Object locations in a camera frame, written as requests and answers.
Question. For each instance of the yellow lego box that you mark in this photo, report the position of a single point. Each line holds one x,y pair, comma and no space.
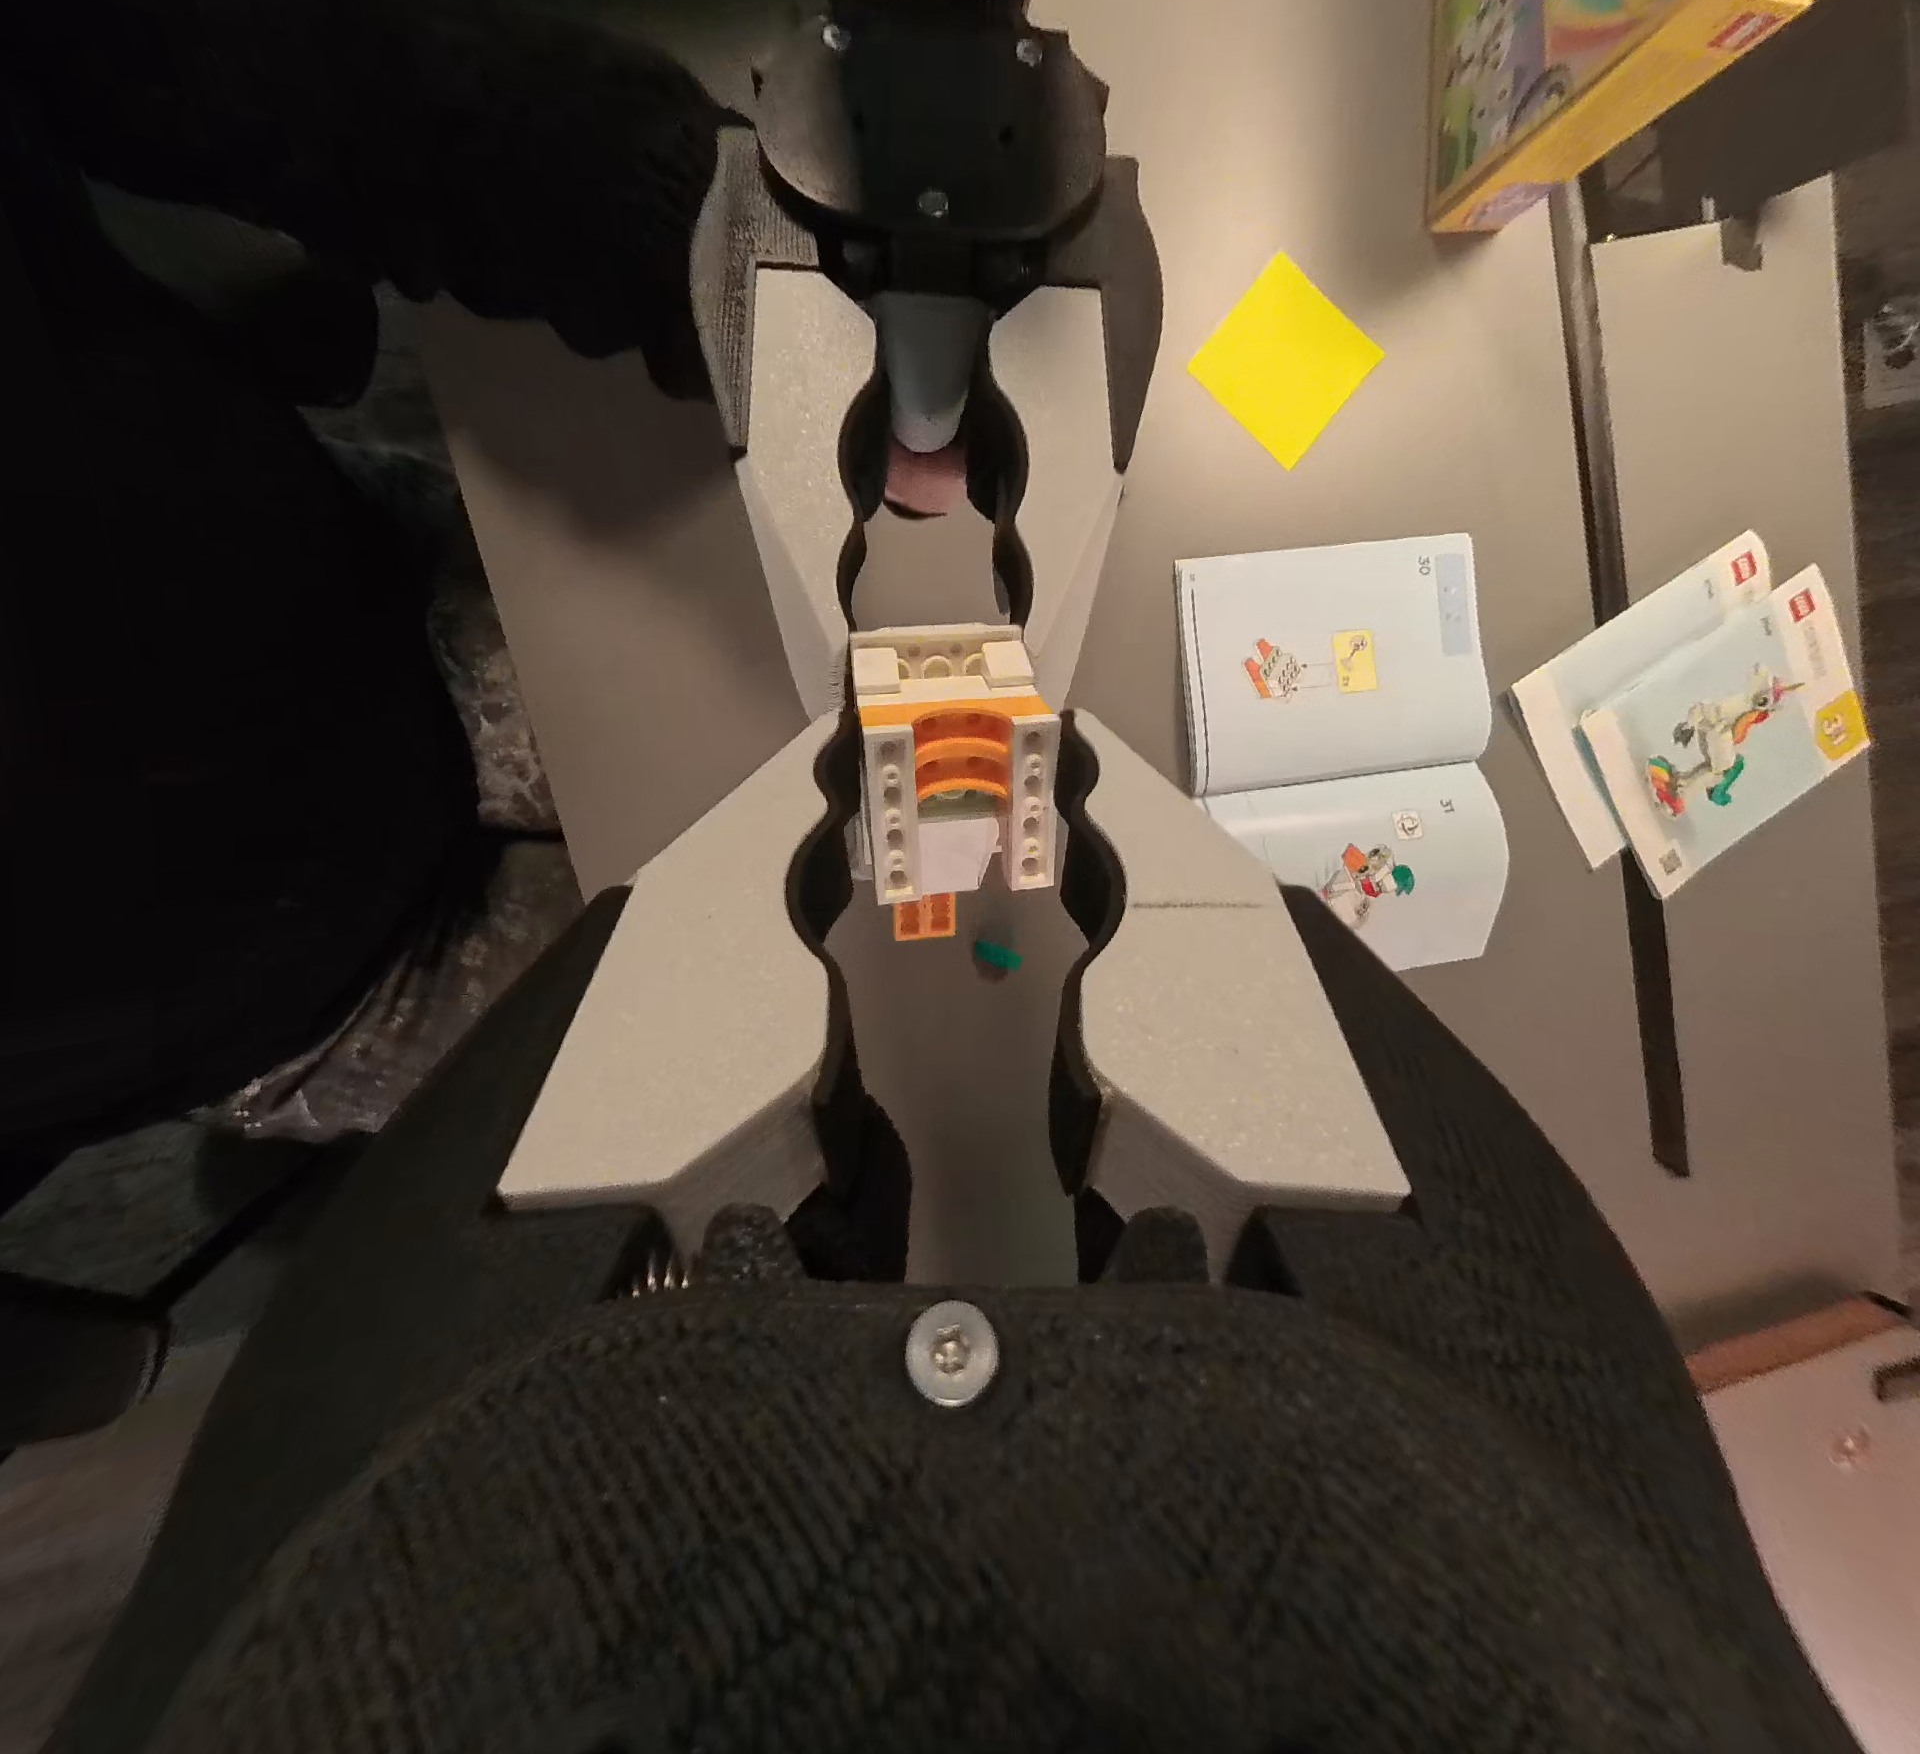
1575,15

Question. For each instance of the person's left hand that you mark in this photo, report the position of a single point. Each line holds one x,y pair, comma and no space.
926,478

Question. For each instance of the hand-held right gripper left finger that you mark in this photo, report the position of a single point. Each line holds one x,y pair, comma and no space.
677,1034

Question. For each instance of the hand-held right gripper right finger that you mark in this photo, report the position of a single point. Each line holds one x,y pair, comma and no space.
1231,1034

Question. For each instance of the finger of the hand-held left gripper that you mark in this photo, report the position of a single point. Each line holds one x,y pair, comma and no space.
1073,434
788,434

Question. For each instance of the open instruction booklet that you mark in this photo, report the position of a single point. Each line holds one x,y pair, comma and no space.
1335,673

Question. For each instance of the yellow paper sheet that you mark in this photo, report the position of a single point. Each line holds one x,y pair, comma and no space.
1285,359

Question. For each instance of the white orange lego arch piece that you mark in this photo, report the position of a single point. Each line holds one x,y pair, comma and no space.
886,795

